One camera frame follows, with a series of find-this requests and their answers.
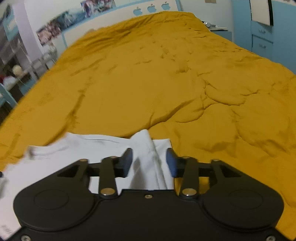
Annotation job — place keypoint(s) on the grey metal rack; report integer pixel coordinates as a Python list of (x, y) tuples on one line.
[(40, 65)]

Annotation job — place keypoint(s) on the anime wall posters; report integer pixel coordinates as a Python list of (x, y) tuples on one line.
[(68, 18)]

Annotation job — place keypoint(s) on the white blue wall shelf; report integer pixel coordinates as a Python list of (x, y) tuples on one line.
[(13, 51)]

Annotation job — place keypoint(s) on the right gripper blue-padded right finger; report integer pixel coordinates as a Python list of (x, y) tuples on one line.
[(186, 168)]

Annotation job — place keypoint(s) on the white long-sleeve printed shirt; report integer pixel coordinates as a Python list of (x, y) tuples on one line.
[(149, 169)]

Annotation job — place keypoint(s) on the beige wall switch plate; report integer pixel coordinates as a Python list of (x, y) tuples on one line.
[(211, 1)]

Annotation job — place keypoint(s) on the round beige lamp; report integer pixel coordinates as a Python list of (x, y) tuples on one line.
[(17, 70)]

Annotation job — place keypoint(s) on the blue white desk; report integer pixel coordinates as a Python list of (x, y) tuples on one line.
[(18, 88)]

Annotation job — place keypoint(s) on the white blue bed headboard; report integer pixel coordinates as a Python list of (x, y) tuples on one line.
[(116, 15)]

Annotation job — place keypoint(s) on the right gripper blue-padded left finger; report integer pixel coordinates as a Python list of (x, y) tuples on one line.
[(110, 169)]

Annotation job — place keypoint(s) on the blue desk chair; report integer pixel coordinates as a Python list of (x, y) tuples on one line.
[(8, 97)]

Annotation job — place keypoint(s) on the blue wardrobe with drawers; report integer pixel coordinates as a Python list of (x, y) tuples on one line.
[(275, 42)]

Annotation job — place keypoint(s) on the mustard yellow quilt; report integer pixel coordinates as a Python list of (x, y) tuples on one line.
[(168, 74)]

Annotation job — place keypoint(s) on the white black-edged panel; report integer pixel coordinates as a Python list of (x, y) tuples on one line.
[(262, 11)]

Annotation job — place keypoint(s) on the blue nightstand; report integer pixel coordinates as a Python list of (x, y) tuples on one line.
[(221, 31)]

